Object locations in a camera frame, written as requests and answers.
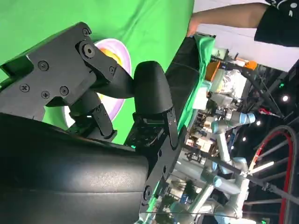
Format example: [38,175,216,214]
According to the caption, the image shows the black backdrop cloth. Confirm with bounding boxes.
[164,36,202,131]

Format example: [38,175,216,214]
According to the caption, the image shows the person's hand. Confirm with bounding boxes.
[187,14,200,37]

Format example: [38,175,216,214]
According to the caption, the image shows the orange white toy bread roll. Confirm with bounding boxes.
[99,47,122,68]

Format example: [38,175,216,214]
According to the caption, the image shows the lilac plate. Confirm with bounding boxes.
[63,38,132,128]

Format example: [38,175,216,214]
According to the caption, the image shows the black metal frame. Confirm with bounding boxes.
[233,52,299,122]

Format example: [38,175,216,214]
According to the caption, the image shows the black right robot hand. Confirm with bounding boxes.
[0,21,189,224]

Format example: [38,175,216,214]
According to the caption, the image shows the red and black hoop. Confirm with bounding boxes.
[247,125,299,224]

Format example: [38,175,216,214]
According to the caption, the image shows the green table cloth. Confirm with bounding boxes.
[0,0,196,144]

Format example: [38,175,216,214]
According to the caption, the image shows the orange box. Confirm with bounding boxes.
[205,61,221,82]

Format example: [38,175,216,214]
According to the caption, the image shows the green hanging cloth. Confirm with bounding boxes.
[177,34,216,131]

